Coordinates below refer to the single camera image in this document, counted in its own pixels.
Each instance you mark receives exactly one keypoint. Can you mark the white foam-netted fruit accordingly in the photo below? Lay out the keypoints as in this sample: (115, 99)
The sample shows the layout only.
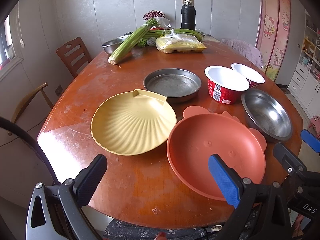
(151, 41)

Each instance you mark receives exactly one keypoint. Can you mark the yellow noodles plastic bag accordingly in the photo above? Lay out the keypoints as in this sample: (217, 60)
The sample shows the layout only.
(181, 43)

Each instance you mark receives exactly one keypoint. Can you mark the brown wooden slat chair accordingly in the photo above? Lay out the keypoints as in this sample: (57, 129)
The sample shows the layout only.
(74, 54)

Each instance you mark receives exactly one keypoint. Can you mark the shallow steel round pan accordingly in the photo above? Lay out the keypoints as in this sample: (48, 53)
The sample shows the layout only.
(177, 85)

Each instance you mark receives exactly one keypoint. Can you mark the celery bunch rear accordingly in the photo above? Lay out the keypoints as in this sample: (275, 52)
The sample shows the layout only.
(160, 32)

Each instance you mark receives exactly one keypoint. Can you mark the stainless steel deep bowl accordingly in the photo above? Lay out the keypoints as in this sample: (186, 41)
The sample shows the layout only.
(266, 114)

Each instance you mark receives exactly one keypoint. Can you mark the yellow shell-shaped plate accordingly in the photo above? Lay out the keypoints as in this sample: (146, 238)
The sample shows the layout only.
(133, 123)

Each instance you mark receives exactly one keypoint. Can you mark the curved-back wooden chair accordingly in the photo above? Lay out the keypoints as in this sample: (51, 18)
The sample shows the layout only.
(25, 102)

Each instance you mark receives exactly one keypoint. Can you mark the pink hello kitty wardrobe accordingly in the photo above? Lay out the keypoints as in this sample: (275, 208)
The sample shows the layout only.
(273, 36)

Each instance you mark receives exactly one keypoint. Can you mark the white shelf cabinet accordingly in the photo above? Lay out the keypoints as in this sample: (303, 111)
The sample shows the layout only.
(304, 85)

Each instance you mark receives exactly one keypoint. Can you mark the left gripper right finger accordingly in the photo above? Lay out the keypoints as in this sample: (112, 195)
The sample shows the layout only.
(260, 211)

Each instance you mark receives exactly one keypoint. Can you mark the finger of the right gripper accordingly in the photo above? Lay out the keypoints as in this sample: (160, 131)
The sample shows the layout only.
(289, 162)
(310, 140)

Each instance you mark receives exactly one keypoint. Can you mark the black thermos bottle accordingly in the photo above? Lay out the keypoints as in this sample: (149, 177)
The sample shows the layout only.
(188, 17)

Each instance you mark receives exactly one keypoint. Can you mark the celery bunch front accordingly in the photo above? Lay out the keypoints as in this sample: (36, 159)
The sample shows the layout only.
(117, 56)

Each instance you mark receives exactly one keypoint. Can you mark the low wall socket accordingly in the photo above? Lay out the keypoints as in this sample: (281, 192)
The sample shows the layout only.
(59, 91)

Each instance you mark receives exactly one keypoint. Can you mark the pink cloth on chair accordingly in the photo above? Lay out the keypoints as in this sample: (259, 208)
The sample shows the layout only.
(246, 50)

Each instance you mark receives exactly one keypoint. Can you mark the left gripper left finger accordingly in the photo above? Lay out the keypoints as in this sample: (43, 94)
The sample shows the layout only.
(55, 212)

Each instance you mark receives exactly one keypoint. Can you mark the pink child stool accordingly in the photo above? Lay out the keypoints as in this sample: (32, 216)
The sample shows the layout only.
(315, 124)

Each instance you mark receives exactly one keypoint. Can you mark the red white instant-noodle bowl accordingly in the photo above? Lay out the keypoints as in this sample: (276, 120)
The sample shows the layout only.
(225, 85)

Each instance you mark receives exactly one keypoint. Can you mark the orange bear-ear plastic plate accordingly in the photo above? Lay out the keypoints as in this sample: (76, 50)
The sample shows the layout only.
(201, 134)

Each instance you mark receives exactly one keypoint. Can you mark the steel mixing bowl far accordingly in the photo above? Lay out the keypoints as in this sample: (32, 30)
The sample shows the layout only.
(110, 46)

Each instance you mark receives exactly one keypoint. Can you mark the wall power outlet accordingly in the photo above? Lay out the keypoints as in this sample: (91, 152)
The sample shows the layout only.
(188, 2)

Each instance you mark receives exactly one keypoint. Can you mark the celery bunch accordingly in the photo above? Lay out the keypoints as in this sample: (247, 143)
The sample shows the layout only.
(160, 32)
(117, 56)

